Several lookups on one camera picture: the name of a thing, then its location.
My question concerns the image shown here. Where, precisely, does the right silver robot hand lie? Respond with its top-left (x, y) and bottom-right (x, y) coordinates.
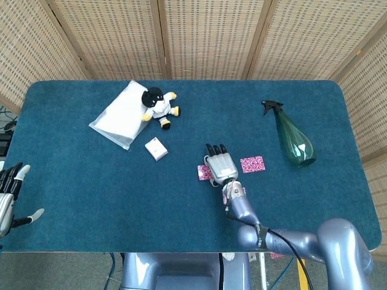
top-left (203, 143), bottom-right (239, 187)

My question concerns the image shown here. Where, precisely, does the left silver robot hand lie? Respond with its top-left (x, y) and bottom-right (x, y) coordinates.
top-left (0, 162), bottom-right (45, 238)

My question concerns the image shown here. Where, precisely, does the black electronics box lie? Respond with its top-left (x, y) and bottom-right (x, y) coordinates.
top-left (0, 134), bottom-right (12, 156)

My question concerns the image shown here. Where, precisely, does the small white box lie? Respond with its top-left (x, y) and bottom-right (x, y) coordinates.
top-left (144, 137), bottom-right (169, 162)

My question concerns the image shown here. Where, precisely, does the green spray bottle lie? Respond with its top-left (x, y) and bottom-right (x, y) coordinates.
top-left (261, 100), bottom-right (317, 169)

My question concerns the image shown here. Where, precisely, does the blue felt table cover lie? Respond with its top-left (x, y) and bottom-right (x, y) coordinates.
top-left (1, 79), bottom-right (380, 253)

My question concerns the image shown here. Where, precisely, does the black and white plush toy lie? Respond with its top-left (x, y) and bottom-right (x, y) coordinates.
top-left (140, 86), bottom-right (182, 131)

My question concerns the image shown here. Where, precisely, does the white table leg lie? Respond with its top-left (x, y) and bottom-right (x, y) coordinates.
top-left (258, 253), bottom-right (267, 290)

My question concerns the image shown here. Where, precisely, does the lavender robot torso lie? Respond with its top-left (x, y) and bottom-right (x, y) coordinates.
top-left (120, 252), bottom-right (252, 290)

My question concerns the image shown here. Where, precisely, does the white pillow-shaped package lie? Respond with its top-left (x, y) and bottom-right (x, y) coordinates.
top-left (88, 79), bottom-right (149, 151)

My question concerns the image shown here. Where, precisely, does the woven rattan screen panel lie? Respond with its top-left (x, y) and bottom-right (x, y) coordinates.
top-left (45, 0), bottom-right (169, 81)
top-left (0, 0), bottom-right (91, 114)
top-left (157, 0), bottom-right (270, 81)
top-left (331, 30), bottom-right (387, 230)
top-left (241, 0), bottom-right (387, 81)

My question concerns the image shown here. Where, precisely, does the yellow floor tape strip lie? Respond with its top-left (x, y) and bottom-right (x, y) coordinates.
top-left (297, 259), bottom-right (310, 290)

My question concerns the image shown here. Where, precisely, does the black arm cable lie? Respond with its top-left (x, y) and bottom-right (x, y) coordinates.
top-left (224, 205), bottom-right (314, 290)

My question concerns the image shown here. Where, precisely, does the blue cable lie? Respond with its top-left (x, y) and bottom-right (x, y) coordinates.
top-left (107, 252), bottom-right (117, 282)
top-left (270, 259), bottom-right (296, 290)

